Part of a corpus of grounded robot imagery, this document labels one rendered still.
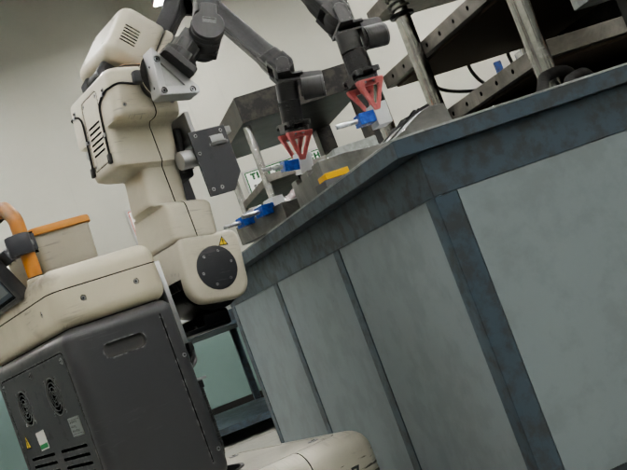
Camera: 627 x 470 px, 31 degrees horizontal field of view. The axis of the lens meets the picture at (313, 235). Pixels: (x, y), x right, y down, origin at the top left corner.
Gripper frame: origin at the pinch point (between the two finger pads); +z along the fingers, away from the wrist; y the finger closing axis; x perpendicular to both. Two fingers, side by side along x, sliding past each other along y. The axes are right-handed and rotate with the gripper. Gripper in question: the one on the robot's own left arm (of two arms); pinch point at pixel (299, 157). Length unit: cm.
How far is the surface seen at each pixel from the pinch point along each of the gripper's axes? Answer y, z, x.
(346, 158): -19.0, 2.9, -5.8
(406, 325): -47, 43, -2
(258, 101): 433, -59, -120
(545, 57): -6, -16, -73
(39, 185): 724, -45, 2
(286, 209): 9.3, 12.7, 3.0
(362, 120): -30.5, -4.7, -7.1
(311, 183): -8.9, 7.3, 1.1
